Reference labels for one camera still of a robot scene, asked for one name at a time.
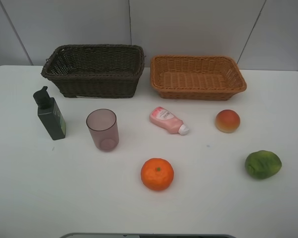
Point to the grey robot base edge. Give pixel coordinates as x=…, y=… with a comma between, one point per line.
x=100, y=235

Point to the light brown wicker basket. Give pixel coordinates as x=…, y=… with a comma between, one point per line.
x=213, y=78

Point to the pink squeeze bottle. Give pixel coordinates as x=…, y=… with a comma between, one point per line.
x=168, y=121

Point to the green lettuce head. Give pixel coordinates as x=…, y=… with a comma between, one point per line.
x=262, y=164

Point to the red yellow peach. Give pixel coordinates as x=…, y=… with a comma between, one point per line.
x=227, y=121

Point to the dark green pump bottle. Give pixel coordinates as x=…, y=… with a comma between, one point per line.
x=49, y=114

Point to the dark brown wicker basket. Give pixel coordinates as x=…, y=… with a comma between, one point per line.
x=95, y=71

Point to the translucent pink plastic cup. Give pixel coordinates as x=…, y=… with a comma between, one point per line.
x=102, y=125

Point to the orange tangerine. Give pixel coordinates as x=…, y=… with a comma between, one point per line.
x=157, y=174

